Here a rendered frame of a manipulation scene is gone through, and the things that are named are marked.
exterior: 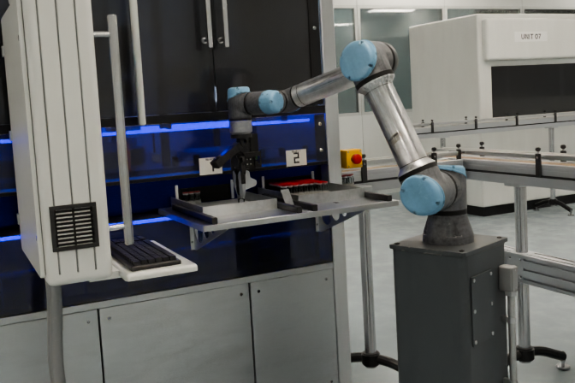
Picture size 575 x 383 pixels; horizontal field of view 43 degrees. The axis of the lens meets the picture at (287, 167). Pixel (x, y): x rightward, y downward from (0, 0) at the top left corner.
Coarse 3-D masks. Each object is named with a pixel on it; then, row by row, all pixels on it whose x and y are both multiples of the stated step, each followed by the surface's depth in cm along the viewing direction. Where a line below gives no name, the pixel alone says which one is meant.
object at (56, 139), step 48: (48, 0) 178; (48, 48) 179; (48, 96) 179; (96, 96) 185; (48, 144) 180; (96, 144) 185; (48, 192) 181; (96, 192) 186; (48, 240) 182; (96, 240) 186
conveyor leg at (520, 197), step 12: (516, 192) 301; (516, 204) 301; (516, 216) 302; (516, 228) 303; (516, 240) 303; (528, 288) 304; (528, 300) 304; (528, 312) 305; (528, 324) 305; (528, 336) 305; (528, 348) 306
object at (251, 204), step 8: (248, 192) 261; (176, 200) 254; (224, 200) 268; (232, 200) 266; (248, 200) 262; (256, 200) 255; (264, 200) 239; (272, 200) 240; (192, 208) 239; (200, 208) 231; (208, 208) 230; (216, 208) 232; (224, 208) 233; (232, 208) 234; (240, 208) 235; (248, 208) 236; (256, 208) 238; (264, 208) 239; (272, 208) 240
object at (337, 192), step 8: (328, 184) 278; (336, 184) 272; (264, 192) 269; (272, 192) 263; (280, 192) 257; (328, 192) 249; (336, 192) 251; (344, 192) 252; (352, 192) 253; (360, 192) 255; (304, 200) 245; (312, 200) 247; (320, 200) 248; (328, 200) 249; (336, 200) 251
